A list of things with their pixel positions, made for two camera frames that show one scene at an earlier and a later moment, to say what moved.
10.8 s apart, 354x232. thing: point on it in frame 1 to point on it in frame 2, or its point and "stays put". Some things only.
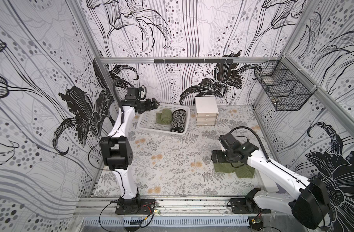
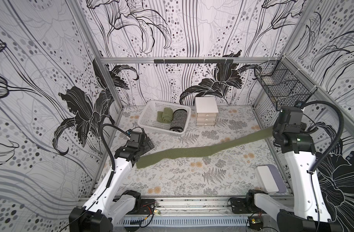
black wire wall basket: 288,86 stays put
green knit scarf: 241,169 to 146,160
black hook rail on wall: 193,61 stays put
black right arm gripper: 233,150 to 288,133
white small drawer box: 207,111 stays put
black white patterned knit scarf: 178,121 stays put
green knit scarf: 165,117 stays put
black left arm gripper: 147,107 to 146,147
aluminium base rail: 170,207 stays put
